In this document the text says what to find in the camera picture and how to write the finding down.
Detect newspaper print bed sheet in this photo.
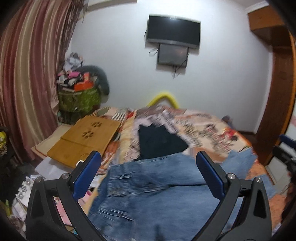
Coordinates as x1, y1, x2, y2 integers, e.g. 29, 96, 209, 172
101, 105, 285, 227

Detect wall mounted black television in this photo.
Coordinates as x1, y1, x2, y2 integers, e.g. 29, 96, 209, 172
146, 15, 201, 49

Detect green fabric storage basket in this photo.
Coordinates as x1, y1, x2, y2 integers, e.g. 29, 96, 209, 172
58, 87, 100, 113

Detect wooden wardrobe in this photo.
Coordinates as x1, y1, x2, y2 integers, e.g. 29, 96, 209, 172
248, 6, 295, 165

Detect orange box in basket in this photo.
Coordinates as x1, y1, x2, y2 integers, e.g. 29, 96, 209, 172
74, 81, 94, 92

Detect blue denim jeans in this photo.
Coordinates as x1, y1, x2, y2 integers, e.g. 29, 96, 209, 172
88, 149, 274, 240

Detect black folded garment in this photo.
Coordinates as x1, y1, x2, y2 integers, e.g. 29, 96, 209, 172
138, 125, 188, 160

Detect grey stuffed pillow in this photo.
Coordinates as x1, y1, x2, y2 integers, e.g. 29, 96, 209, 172
76, 65, 110, 95

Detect small black wall monitor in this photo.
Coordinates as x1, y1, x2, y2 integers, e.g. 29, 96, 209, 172
157, 44, 189, 68

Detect striped red beige curtain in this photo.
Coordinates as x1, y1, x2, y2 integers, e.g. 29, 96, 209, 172
1, 1, 84, 161

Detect yellow curved headboard tube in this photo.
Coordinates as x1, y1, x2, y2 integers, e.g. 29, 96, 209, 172
147, 91, 180, 109

